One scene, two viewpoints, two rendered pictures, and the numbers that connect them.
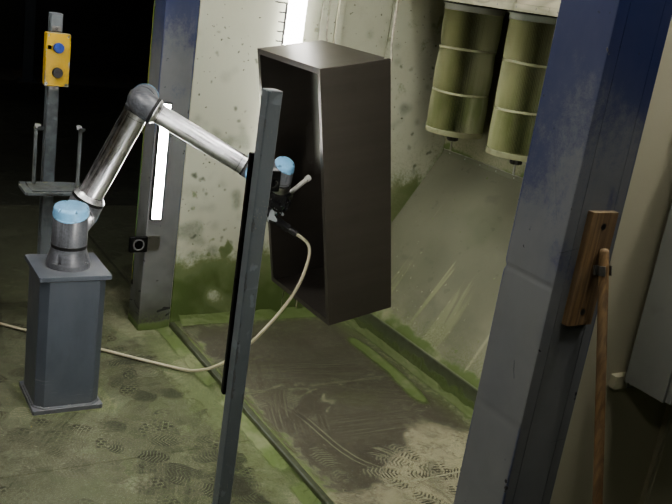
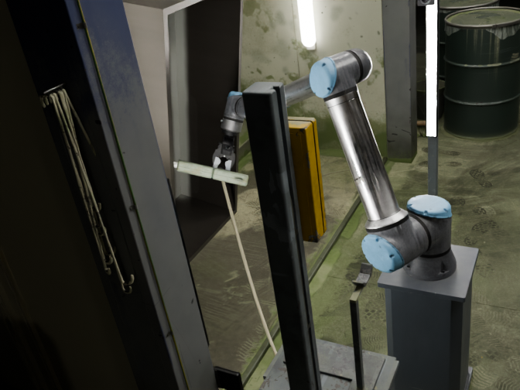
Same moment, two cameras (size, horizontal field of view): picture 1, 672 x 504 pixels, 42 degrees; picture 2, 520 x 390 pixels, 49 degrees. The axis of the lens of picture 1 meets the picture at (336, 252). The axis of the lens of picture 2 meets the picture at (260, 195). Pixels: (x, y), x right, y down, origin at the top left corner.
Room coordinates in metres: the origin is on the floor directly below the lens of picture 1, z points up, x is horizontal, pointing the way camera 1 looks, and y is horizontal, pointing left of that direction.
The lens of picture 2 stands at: (4.84, 2.40, 1.95)
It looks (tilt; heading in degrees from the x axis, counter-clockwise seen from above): 28 degrees down; 244
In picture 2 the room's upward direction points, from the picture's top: 9 degrees counter-clockwise
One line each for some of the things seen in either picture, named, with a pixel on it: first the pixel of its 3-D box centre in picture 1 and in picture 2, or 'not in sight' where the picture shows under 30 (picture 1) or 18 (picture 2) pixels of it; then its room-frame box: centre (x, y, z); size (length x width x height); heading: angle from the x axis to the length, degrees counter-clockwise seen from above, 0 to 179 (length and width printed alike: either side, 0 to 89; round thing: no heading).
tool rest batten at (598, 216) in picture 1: (589, 268); not in sight; (2.04, -0.62, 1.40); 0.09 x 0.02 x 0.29; 122
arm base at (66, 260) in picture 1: (68, 253); (429, 254); (3.57, 1.15, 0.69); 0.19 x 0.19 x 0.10
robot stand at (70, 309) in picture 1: (63, 331); (429, 330); (3.57, 1.15, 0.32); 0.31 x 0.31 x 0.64; 32
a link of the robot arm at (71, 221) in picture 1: (70, 223); (427, 223); (3.58, 1.15, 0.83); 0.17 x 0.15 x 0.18; 5
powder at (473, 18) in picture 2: not in sight; (484, 18); (1.32, -0.52, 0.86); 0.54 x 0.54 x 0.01
